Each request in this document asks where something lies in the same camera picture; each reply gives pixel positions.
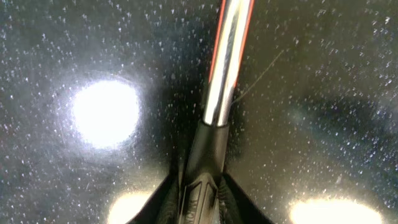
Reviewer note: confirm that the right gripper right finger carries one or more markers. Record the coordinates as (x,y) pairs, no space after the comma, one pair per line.
(239,208)

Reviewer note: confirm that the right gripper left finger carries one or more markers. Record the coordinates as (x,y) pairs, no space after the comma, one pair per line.
(164,205)

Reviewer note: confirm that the hammer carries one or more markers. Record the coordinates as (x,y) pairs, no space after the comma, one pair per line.
(224,62)

